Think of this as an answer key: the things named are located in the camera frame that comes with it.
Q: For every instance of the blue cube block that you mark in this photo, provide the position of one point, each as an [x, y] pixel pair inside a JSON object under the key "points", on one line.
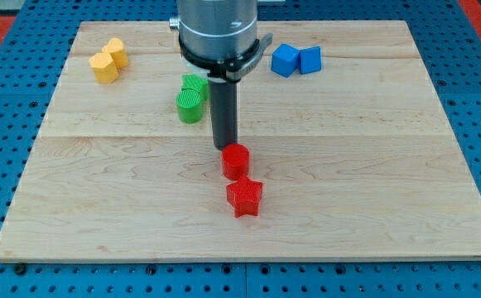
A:
{"points": [[284, 60], [310, 60]]}

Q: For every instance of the blue cube block left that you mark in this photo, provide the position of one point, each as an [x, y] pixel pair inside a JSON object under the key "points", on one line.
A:
{"points": [[284, 60]]}

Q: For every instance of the yellow pentagon block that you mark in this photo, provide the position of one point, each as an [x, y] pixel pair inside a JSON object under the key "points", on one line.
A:
{"points": [[104, 68]]}

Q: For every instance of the red star block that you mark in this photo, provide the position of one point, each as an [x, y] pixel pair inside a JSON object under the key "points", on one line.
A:
{"points": [[245, 196]]}

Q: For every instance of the wooden board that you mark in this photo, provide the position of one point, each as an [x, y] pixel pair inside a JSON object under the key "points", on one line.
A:
{"points": [[356, 162]]}

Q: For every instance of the green circle block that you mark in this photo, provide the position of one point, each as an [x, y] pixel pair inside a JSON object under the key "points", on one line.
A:
{"points": [[189, 106]]}

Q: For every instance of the green star block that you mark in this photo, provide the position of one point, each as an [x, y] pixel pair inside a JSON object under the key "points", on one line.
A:
{"points": [[197, 84]]}

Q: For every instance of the blue cube block right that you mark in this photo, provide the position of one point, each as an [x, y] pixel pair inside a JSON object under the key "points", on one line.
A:
{"points": [[310, 60]]}

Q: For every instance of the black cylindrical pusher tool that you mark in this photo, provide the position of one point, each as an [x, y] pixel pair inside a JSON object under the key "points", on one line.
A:
{"points": [[223, 111]]}

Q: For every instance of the yellow heart block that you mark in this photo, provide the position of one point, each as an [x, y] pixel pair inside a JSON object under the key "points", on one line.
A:
{"points": [[116, 48]]}

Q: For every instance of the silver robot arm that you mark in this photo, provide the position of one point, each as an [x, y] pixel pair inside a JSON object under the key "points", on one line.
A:
{"points": [[216, 29]]}

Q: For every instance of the red circle block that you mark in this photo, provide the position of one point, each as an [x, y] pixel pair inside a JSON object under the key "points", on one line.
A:
{"points": [[235, 161]]}

